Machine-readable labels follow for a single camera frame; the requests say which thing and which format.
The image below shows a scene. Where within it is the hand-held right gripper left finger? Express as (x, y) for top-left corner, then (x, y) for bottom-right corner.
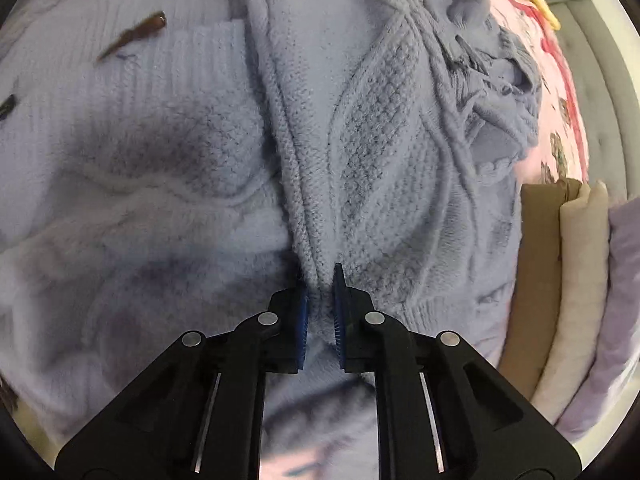
(54, 287), (311, 480)

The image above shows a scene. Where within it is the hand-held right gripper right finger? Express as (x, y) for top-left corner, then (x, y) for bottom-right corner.
(332, 263), (583, 480)

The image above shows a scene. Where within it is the lavender knit sweater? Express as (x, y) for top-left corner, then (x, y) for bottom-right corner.
(0, 0), (543, 480)

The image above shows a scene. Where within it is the folded brown garment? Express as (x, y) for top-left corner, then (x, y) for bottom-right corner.
(497, 177), (583, 397)

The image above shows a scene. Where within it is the folded beige garment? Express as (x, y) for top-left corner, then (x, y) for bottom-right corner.
(530, 180), (612, 423)

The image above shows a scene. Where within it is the folded lavender garment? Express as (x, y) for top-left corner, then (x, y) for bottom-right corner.
(557, 202), (640, 443)

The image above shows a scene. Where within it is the pink printed blanket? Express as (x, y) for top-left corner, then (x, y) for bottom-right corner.
(415, 0), (591, 186)

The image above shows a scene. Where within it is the grey tufted headboard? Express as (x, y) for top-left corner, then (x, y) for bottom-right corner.
(544, 0), (640, 203)

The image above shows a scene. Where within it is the yellow plush toy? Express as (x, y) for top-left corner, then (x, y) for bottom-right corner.
(520, 0), (562, 29)

